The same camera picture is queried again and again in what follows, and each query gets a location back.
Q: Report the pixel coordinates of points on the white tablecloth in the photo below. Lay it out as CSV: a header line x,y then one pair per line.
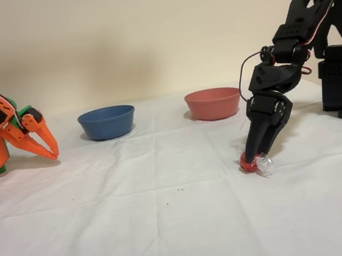
x,y
144,238

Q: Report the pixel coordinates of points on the red bowl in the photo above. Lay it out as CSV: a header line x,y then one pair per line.
x,y
215,105

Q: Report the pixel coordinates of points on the blue bowl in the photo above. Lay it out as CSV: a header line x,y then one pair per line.
x,y
107,124

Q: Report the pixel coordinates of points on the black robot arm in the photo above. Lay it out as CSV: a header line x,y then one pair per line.
x,y
334,79

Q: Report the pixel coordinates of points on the red candy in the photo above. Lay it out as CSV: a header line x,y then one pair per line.
x,y
247,168

